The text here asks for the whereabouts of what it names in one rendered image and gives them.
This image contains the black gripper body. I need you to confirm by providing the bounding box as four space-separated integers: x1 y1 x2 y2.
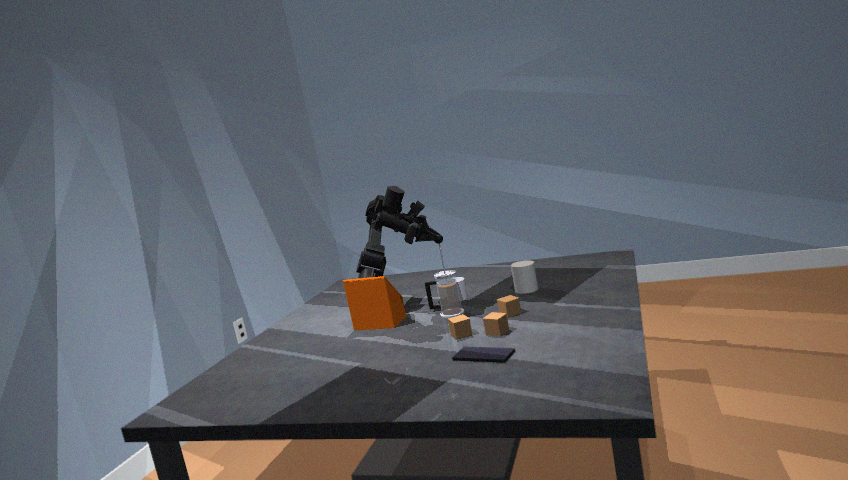
392 213 426 244

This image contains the glass french press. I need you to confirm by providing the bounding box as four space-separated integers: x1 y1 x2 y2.
425 234 464 318

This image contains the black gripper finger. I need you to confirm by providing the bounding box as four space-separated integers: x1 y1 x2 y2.
415 223 440 242
423 219 439 235

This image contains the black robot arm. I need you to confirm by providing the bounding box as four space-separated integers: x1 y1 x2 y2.
356 186 425 279

